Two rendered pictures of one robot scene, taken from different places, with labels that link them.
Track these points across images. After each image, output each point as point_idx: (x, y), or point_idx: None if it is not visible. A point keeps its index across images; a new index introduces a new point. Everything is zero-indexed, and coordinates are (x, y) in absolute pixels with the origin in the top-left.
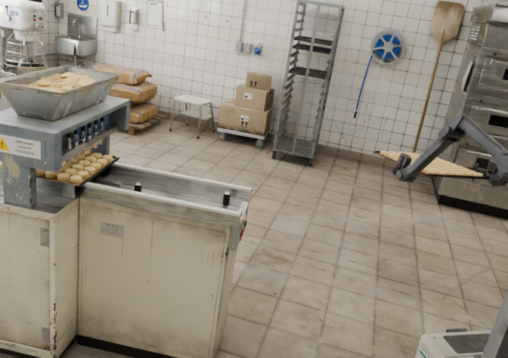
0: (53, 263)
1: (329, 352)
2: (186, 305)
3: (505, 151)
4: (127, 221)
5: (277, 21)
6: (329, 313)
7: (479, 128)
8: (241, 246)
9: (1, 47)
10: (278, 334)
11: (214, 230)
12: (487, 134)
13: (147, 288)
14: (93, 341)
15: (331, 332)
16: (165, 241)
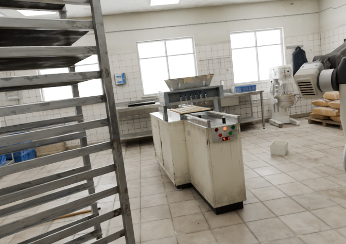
0: (169, 142)
1: (295, 242)
2: (204, 170)
3: (329, 53)
4: (190, 128)
5: None
6: (333, 230)
7: (343, 44)
8: (326, 184)
9: (274, 88)
10: (276, 221)
11: (203, 130)
12: (341, 46)
13: (196, 161)
14: (195, 188)
15: (316, 237)
16: (196, 137)
